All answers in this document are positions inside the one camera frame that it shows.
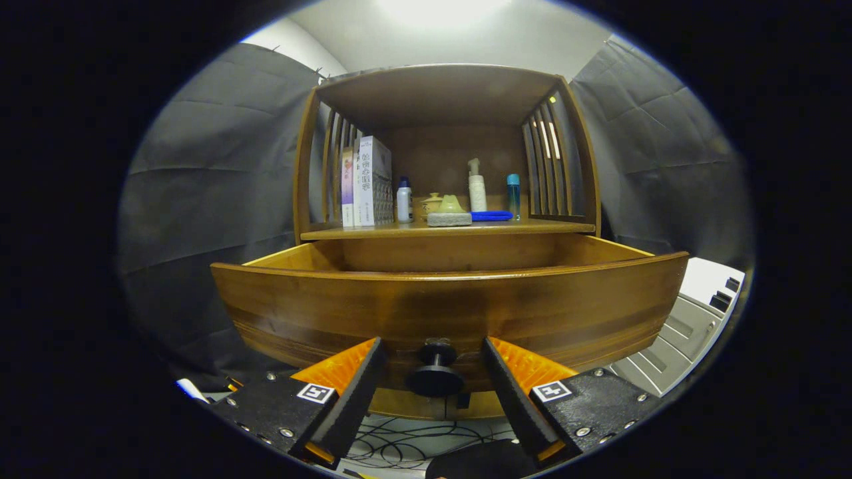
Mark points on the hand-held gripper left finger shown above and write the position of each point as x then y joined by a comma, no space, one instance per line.
353,399

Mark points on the blue folded cloth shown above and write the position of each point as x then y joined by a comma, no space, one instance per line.
492,215

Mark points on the black backdrop cloth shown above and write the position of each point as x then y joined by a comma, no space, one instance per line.
200,199

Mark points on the black drawer knob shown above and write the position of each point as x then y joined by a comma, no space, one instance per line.
434,382

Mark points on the small white object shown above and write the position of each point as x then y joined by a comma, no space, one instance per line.
191,389

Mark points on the clear blue bottle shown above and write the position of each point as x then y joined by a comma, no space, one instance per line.
513,199

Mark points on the wooden cabinet door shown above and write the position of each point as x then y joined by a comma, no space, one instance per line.
482,406
393,404

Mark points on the wooden cabinet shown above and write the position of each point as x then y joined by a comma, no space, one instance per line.
432,93

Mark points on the white pump bottle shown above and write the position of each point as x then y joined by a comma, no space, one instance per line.
476,193

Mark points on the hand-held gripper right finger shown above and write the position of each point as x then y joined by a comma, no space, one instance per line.
512,399

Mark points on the wooden countertop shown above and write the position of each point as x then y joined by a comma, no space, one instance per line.
532,227

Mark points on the thin purple book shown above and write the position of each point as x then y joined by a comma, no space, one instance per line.
347,189

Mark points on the wooden drawer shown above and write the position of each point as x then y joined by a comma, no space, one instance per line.
466,306

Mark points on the white patterned book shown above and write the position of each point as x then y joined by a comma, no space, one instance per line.
369,179

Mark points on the beige lidded teacup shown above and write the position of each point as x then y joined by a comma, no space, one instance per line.
430,203

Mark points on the dark rounded object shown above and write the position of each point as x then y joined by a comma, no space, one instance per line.
479,459

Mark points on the white bottle blue cap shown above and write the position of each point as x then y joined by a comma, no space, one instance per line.
404,203

